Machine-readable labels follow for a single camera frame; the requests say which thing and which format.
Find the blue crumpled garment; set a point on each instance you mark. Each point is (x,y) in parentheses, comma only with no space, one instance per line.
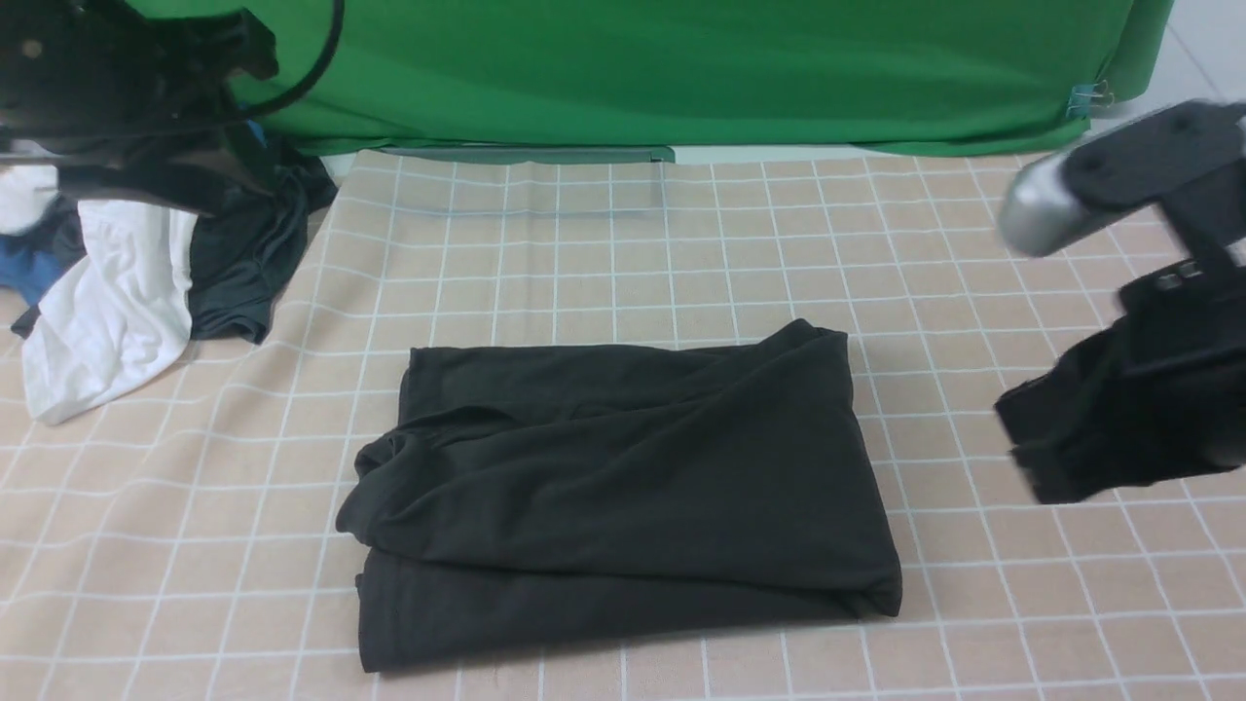
(214,174)

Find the blue binder clip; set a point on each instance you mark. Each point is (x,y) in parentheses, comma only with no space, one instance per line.
(1084,99)

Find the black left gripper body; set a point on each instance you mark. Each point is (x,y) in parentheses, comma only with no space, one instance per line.
(71,77)

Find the dark gray long-sleeve top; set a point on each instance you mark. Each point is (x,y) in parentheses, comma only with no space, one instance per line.
(557,496)

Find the beige grid-pattern tablecloth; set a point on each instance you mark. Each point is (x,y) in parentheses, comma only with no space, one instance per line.
(179,544)

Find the green metal bar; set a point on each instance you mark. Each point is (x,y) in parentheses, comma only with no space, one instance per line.
(508,155)

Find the dark teal crumpled shirt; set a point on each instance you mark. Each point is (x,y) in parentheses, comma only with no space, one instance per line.
(239,262)

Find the green backdrop cloth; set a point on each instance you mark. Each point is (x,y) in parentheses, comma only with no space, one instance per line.
(924,78)

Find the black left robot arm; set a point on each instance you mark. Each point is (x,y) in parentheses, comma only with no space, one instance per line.
(132,108)

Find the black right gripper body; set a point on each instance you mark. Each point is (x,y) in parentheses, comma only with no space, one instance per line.
(1155,397)

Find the white crumpled shirt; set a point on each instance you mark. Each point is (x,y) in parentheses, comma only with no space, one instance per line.
(117,319)

